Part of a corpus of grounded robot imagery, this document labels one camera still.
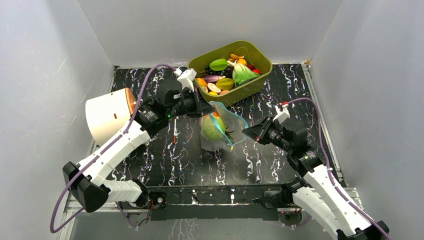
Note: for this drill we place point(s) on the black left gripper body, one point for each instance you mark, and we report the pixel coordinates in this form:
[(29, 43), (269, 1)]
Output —
[(190, 103)]

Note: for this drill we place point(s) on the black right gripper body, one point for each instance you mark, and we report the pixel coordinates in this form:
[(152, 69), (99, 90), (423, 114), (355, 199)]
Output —
[(263, 130)]

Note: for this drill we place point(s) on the toy pineapple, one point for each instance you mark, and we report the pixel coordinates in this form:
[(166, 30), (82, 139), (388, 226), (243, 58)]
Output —
[(225, 129)]

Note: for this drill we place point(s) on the green toy cabbage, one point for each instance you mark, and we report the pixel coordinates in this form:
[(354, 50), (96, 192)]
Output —
[(210, 129)]

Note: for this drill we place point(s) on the clear zip top bag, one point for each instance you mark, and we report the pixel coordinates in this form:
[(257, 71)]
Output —
[(233, 121)]

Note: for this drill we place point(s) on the green toy star fruit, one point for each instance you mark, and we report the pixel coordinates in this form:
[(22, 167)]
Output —
[(218, 65)]

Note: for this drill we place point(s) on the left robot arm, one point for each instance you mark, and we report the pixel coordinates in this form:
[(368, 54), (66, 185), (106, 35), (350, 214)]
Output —
[(87, 180)]

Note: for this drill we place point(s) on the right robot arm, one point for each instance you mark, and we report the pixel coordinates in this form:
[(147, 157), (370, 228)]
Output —
[(316, 191)]

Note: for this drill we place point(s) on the toy mushroom half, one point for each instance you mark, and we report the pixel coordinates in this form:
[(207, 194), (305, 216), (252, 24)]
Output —
[(213, 88)]

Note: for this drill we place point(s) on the orange toy fruit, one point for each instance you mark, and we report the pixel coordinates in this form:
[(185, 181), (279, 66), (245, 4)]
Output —
[(202, 83)]

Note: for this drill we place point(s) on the yellow toy star fruit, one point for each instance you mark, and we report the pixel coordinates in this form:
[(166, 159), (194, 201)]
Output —
[(225, 84)]

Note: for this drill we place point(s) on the red and white pen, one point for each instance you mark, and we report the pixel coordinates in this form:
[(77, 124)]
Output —
[(175, 131)]

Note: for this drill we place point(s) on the olive green plastic bin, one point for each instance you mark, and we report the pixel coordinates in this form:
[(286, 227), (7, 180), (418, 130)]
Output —
[(255, 60)]

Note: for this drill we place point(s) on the black toy grapes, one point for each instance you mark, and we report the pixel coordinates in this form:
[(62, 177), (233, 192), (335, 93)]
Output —
[(208, 71)]

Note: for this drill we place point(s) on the toy napa cabbage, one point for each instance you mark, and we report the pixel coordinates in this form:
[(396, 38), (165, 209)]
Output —
[(242, 73)]

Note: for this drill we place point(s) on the orange toy ginger root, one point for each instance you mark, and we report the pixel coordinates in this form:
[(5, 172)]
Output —
[(234, 57)]

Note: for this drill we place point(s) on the small yellow toy orange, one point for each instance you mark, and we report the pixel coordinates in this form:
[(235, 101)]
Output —
[(242, 61)]

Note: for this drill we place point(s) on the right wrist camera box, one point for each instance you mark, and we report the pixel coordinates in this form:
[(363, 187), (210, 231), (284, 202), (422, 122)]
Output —
[(282, 112)]

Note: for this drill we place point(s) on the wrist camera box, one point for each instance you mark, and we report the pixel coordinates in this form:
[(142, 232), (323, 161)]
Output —
[(186, 79), (282, 112)]

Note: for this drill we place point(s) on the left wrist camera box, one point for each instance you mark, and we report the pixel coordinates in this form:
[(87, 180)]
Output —
[(186, 79)]

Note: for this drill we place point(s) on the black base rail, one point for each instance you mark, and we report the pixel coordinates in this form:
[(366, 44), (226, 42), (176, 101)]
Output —
[(252, 201)]

